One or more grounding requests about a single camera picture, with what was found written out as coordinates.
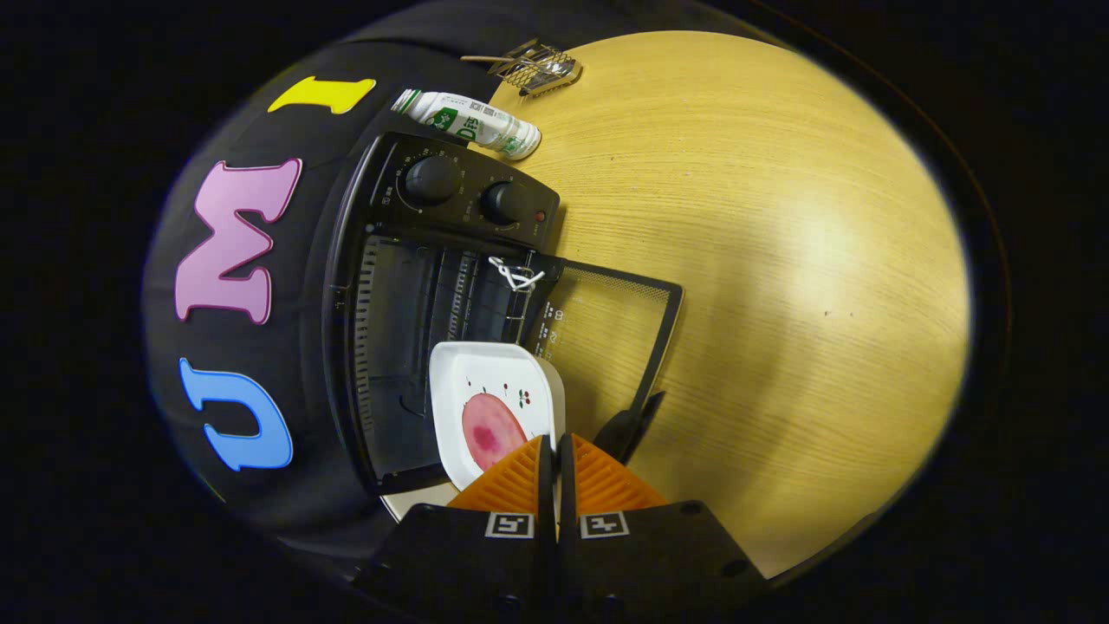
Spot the white green bottle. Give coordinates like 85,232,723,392
392,88,542,162

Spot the metal oven rack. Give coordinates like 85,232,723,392
433,251,538,348

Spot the white square plate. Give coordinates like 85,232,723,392
430,341,567,491

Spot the pink ham slice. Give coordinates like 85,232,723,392
461,393,529,473

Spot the black backdrop cloth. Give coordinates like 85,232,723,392
143,0,521,556

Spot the wire basket holder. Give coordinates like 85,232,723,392
498,39,583,98

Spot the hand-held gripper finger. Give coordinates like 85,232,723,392
559,433,768,621
351,433,555,624

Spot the black toaster oven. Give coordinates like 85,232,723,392
321,130,685,497

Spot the white string tie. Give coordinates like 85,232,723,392
488,255,547,291

